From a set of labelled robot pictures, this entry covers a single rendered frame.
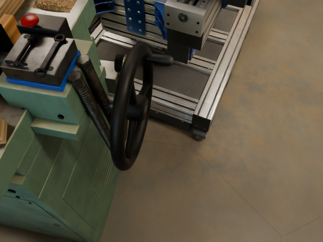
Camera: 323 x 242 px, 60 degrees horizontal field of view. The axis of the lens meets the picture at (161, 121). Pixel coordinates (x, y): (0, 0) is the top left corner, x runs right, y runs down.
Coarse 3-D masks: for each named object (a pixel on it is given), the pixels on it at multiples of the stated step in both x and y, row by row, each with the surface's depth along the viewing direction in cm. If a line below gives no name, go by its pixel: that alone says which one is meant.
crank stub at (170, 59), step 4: (148, 56) 62; (152, 56) 62; (156, 56) 62; (160, 56) 62; (164, 56) 61; (168, 56) 61; (148, 60) 62; (152, 60) 62; (156, 60) 62; (160, 60) 61; (164, 60) 61; (168, 60) 61; (172, 60) 62; (160, 64) 62; (164, 64) 62; (168, 64) 62; (172, 64) 63
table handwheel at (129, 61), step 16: (144, 48) 57; (128, 64) 51; (144, 64) 68; (128, 80) 50; (144, 80) 73; (112, 96) 64; (128, 96) 50; (144, 96) 63; (112, 112) 50; (128, 112) 61; (144, 112) 63; (112, 128) 51; (128, 128) 64; (144, 128) 75; (112, 144) 52; (128, 144) 64; (112, 160) 56; (128, 160) 62
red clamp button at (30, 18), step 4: (24, 16) 48; (28, 16) 48; (32, 16) 48; (36, 16) 48; (24, 20) 47; (28, 20) 47; (32, 20) 47; (36, 20) 48; (24, 24) 47; (28, 24) 47; (32, 24) 47
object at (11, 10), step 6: (0, 0) 64; (6, 0) 64; (12, 0) 66; (18, 0) 68; (24, 0) 70; (0, 6) 63; (6, 6) 64; (12, 6) 66; (18, 6) 68; (0, 12) 63; (6, 12) 65; (12, 12) 67; (0, 18) 63
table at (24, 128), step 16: (32, 0) 70; (80, 0) 70; (16, 16) 67; (64, 16) 67; (80, 16) 68; (80, 32) 69; (0, 96) 54; (0, 112) 52; (16, 112) 52; (16, 128) 51; (32, 128) 55; (48, 128) 54; (64, 128) 54; (80, 128) 55; (16, 144) 51; (0, 160) 48; (16, 160) 52; (0, 176) 48; (0, 192) 49
